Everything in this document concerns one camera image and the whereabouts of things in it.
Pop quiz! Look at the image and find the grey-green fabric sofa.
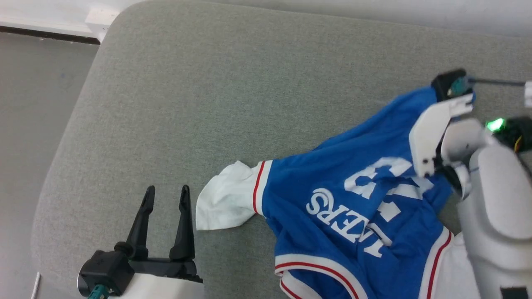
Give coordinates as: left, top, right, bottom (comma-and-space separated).
31, 0, 532, 299

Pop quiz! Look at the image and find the left black cable teal plug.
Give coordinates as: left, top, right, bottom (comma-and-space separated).
87, 284, 110, 299

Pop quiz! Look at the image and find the right black cable teal plug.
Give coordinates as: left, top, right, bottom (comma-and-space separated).
448, 76, 527, 97

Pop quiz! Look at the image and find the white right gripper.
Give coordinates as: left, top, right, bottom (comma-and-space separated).
409, 93, 475, 179

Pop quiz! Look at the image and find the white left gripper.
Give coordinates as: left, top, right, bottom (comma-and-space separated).
115, 185, 205, 299

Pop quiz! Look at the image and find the black cable teal plug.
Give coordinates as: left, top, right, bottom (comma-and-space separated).
448, 76, 527, 97
87, 284, 110, 299

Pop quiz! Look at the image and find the white skirting board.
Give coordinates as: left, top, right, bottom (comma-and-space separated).
0, 0, 144, 45

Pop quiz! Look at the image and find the blue basketball jersey white trim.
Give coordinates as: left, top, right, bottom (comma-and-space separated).
195, 85, 483, 299

